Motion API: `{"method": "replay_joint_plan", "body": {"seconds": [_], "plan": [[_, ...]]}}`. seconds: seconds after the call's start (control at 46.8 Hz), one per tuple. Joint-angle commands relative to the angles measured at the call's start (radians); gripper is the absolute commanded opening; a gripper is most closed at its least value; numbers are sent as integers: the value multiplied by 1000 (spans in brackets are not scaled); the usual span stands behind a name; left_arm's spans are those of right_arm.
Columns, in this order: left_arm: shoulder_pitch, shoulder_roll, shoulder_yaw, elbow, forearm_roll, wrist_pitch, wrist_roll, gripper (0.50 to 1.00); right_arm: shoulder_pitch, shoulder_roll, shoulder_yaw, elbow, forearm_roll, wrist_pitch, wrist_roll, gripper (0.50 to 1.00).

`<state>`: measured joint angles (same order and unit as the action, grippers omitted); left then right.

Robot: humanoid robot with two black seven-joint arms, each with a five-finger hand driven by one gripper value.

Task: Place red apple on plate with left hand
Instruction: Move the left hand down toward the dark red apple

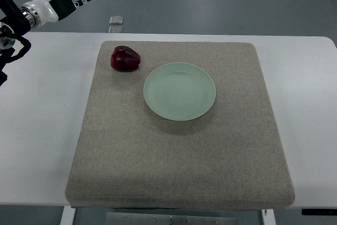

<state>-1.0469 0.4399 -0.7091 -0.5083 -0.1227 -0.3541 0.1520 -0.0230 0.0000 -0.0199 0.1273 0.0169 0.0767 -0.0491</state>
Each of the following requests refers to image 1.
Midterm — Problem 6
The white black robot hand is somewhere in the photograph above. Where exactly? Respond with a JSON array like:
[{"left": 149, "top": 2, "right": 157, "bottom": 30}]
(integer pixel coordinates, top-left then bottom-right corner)
[{"left": 20, "top": 0, "right": 92, "bottom": 28}]

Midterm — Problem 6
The red apple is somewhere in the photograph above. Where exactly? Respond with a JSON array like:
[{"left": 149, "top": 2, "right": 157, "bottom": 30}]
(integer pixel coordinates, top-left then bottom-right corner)
[{"left": 110, "top": 46, "right": 141, "bottom": 72}]

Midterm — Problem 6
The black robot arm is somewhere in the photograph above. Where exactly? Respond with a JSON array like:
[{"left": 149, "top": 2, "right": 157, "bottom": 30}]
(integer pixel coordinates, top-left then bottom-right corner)
[{"left": 1, "top": 0, "right": 31, "bottom": 84}]

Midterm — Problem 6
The lower metal floor plate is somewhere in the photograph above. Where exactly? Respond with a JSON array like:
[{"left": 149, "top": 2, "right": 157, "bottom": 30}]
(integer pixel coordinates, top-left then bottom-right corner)
[{"left": 108, "top": 26, "right": 123, "bottom": 33}]

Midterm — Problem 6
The metal floor plate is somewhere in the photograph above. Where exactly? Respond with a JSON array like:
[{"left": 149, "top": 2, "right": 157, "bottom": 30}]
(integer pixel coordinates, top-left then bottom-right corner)
[
  {"left": 109, "top": 16, "right": 124, "bottom": 25},
  {"left": 108, "top": 26, "right": 123, "bottom": 33}
]

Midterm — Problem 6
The upper metal floor plate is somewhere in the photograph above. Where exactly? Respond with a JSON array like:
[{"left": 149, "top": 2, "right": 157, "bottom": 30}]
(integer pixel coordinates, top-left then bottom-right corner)
[{"left": 109, "top": 16, "right": 124, "bottom": 25}]

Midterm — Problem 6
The light green plate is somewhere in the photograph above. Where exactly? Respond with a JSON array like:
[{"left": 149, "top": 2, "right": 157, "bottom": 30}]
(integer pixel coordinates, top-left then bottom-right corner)
[{"left": 143, "top": 62, "right": 216, "bottom": 121}]

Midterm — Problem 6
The beige fabric mat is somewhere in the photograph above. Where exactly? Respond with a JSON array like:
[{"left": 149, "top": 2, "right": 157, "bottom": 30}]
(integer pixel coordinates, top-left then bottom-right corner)
[{"left": 65, "top": 41, "right": 295, "bottom": 210}]

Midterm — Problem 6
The white table leg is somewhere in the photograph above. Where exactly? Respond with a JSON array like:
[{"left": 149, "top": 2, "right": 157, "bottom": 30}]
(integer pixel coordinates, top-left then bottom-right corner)
[{"left": 60, "top": 206, "right": 76, "bottom": 225}]

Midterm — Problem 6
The black table control panel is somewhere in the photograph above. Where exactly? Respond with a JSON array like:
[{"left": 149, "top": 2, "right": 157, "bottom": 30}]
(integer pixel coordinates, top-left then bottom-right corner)
[{"left": 301, "top": 209, "right": 337, "bottom": 216}]

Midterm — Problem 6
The grey metal base plate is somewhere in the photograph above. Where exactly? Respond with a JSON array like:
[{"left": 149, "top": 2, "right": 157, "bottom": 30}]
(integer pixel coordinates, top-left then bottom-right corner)
[{"left": 105, "top": 212, "right": 237, "bottom": 225}]

